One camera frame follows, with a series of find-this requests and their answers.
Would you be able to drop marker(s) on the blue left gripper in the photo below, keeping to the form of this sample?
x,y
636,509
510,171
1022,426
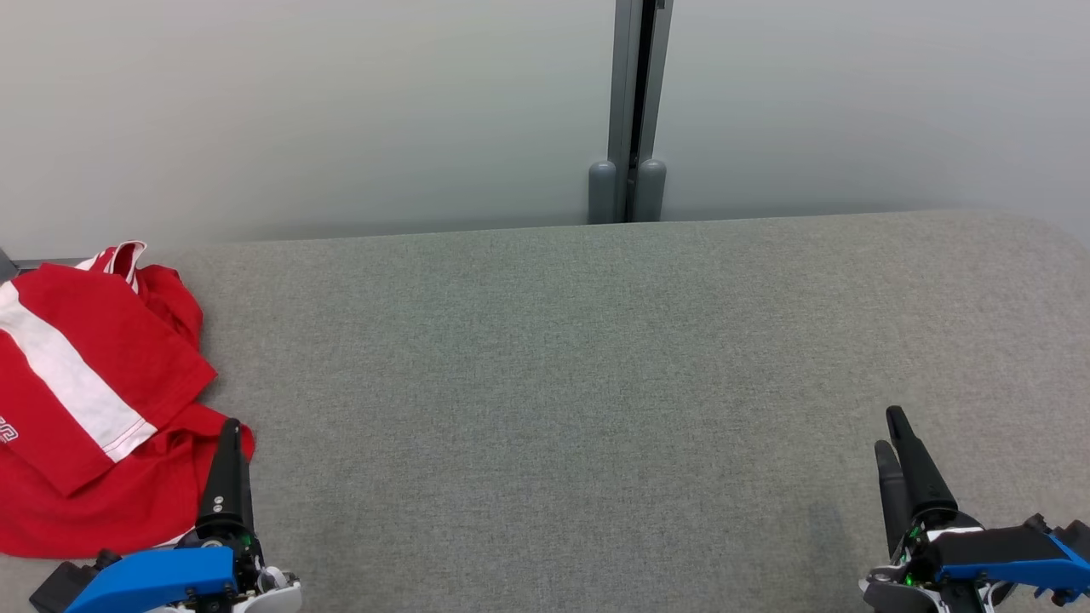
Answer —
x,y
153,579

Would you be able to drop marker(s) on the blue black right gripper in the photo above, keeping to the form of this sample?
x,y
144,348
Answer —
x,y
996,553

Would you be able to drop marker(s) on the red shirt with white trim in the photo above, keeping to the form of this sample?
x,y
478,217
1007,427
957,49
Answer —
x,y
128,502

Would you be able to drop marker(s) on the red shorts with white stripe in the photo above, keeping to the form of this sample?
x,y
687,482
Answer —
x,y
60,358

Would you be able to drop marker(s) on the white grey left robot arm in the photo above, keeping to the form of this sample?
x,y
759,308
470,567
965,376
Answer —
x,y
277,592

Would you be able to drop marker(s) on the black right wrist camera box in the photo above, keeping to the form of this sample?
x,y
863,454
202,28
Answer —
x,y
1077,532

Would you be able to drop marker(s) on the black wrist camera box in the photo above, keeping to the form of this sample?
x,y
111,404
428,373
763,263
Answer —
x,y
64,583
1077,532

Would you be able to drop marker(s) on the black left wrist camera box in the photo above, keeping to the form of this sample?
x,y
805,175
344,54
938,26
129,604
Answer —
x,y
64,583

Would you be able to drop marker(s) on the grey metal rail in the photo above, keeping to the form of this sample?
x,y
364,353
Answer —
x,y
7,266

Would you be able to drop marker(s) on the grey partition post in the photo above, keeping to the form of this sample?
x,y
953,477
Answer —
x,y
628,111

